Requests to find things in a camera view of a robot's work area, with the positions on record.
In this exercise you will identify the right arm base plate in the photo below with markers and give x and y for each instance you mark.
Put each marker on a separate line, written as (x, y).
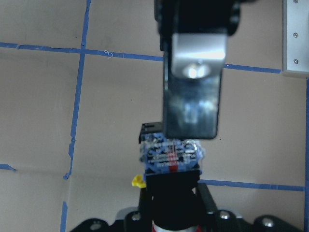
(295, 43)

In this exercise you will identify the black red push button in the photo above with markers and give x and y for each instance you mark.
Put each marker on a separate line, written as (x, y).
(172, 171)

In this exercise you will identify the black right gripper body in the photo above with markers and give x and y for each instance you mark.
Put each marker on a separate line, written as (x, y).
(195, 16)

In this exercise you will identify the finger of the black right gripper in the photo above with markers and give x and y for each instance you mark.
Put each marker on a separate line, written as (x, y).
(193, 65)

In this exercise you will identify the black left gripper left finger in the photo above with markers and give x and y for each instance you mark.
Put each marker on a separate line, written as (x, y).
(143, 202)

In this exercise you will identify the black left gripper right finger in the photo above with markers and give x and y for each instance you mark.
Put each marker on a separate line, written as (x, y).
(206, 203)

